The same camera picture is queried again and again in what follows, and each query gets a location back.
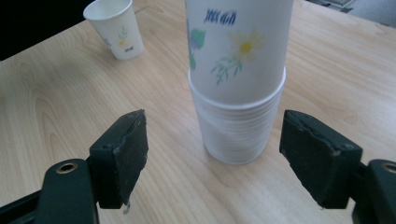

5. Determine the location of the floral paper cup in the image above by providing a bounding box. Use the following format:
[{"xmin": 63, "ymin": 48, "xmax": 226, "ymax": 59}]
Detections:
[{"xmin": 82, "ymin": 0, "xmax": 146, "ymax": 62}]

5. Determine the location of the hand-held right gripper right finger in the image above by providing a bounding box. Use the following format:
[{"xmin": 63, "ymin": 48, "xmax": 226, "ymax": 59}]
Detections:
[{"xmin": 278, "ymin": 109, "xmax": 364, "ymax": 210}]

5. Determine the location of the stack of white paper cups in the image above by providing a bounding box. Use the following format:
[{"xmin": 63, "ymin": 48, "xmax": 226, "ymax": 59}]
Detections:
[{"xmin": 184, "ymin": 0, "xmax": 294, "ymax": 165}]

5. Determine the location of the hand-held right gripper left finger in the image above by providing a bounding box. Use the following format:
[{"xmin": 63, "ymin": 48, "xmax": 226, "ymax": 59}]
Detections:
[{"xmin": 89, "ymin": 109, "xmax": 149, "ymax": 210}]

